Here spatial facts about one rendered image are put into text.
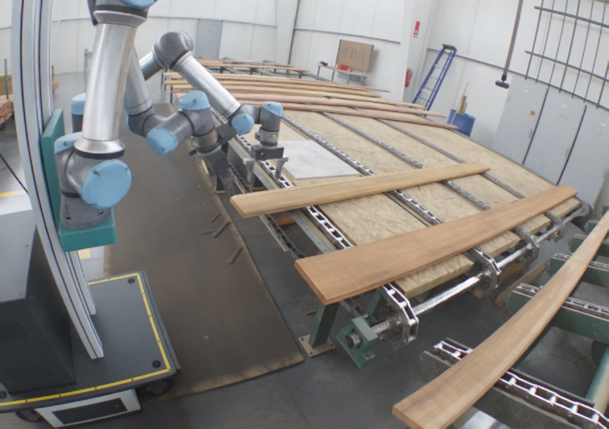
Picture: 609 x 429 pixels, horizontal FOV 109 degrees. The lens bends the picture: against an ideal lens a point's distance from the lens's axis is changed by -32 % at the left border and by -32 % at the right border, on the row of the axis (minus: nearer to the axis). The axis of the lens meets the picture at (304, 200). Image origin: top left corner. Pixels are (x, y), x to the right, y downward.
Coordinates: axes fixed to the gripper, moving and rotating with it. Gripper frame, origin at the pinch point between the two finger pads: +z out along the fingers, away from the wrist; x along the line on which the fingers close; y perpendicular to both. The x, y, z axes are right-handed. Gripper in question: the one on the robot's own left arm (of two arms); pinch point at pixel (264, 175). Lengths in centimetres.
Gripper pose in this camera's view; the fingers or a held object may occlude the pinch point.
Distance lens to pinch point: 136.7
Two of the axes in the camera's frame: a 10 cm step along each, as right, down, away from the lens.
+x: 8.2, -1.5, 5.6
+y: 5.5, 4.7, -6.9
